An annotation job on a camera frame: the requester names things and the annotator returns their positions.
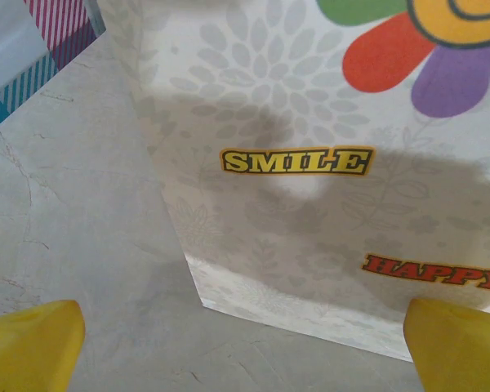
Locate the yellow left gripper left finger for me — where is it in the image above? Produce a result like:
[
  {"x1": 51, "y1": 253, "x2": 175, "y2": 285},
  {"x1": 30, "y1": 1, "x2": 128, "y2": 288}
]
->
[{"x1": 0, "y1": 300, "x2": 87, "y2": 392}]

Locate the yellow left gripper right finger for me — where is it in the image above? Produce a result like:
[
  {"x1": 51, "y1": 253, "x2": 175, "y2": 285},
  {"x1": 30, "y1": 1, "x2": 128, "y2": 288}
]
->
[{"x1": 403, "y1": 296, "x2": 490, "y2": 392}]

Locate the white paper gift bag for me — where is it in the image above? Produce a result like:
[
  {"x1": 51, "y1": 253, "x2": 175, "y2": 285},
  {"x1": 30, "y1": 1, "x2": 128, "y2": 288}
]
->
[{"x1": 96, "y1": 0, "x2": 490, "y2": 364}]

